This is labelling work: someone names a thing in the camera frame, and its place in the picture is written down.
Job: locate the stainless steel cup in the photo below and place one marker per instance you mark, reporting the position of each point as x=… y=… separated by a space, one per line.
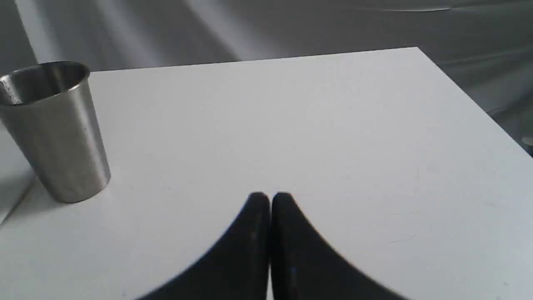
x=48 y=110

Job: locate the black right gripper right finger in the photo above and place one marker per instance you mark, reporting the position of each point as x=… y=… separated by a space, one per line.
x=305 y=267

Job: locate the grey draped backdrop cloth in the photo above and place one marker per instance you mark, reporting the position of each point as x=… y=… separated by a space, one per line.
x=484 y=46

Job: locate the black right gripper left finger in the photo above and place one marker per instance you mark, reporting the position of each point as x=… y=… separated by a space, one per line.
x=235 y=268

